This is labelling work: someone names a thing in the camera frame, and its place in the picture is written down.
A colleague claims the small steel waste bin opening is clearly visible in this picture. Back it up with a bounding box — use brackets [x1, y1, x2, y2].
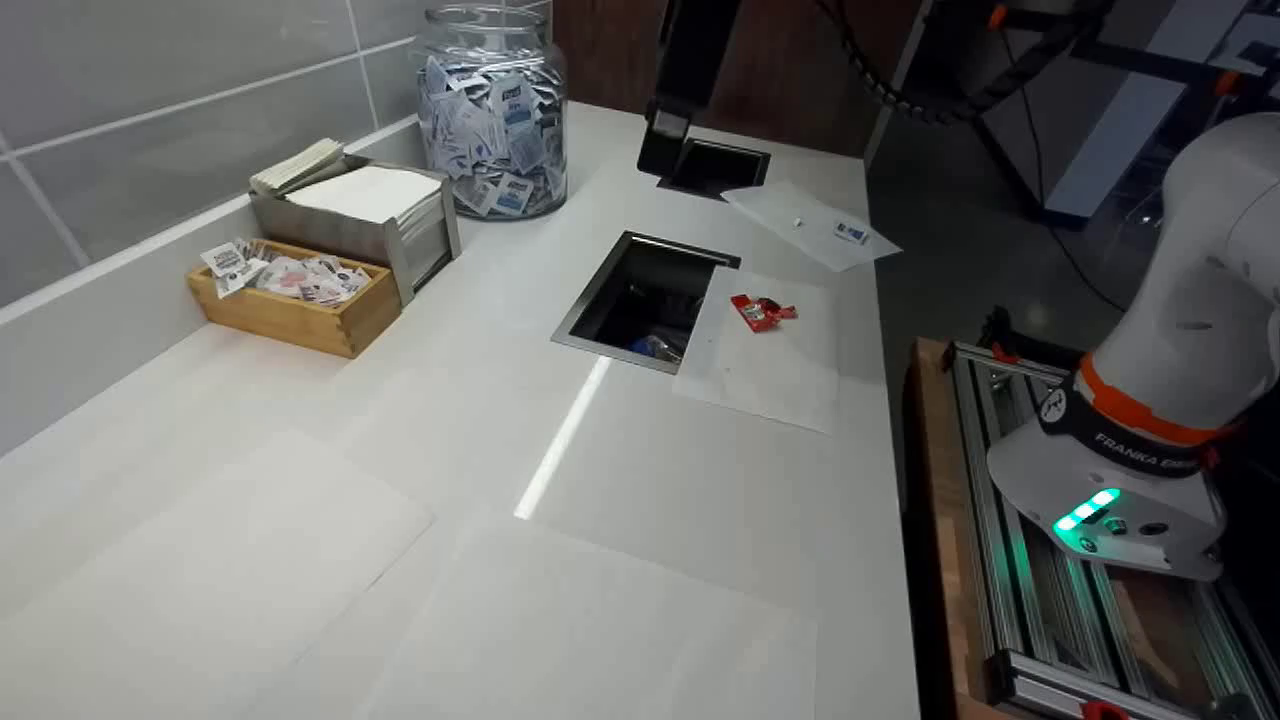
[549, 227, 745, 379]

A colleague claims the beige folded napkin stack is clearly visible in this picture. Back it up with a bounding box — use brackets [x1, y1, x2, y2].
[242, 132, 357, 199]

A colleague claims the grey blue panel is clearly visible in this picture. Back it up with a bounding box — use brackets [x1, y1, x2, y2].
[1038, 0, 1280, 226]

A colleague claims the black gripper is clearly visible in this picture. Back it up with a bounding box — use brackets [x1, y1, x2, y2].
[634, 0, 745, 184]

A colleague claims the blue wrapper inside bin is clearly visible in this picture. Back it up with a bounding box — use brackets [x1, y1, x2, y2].
[626, 328, 680, 364]

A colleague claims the wooden sachet tray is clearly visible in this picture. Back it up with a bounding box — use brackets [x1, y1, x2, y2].
[183, 232, 406, 364]

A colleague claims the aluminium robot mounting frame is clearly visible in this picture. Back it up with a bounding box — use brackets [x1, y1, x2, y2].
[945, 335, 1280, 720]

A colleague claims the white paper sheet with crumb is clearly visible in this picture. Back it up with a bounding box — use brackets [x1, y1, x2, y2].
[716, 176, 905, 277]

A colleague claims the metal napkin dispenser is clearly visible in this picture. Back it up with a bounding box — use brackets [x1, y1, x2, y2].
[248, 157, 465, 305]

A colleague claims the plain white paper sheet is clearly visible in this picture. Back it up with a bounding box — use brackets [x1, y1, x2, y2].
[669, 265, 858, 440]

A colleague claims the wooden base board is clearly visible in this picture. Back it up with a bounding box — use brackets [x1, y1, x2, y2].
[905, 331, 1022, 720]

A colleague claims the glass jar of sachets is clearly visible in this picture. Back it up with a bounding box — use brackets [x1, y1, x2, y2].
[410, 0, 576, 226]

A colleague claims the white sachet with black print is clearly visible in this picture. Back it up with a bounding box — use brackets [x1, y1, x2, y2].
[194, 238, 266, 300]

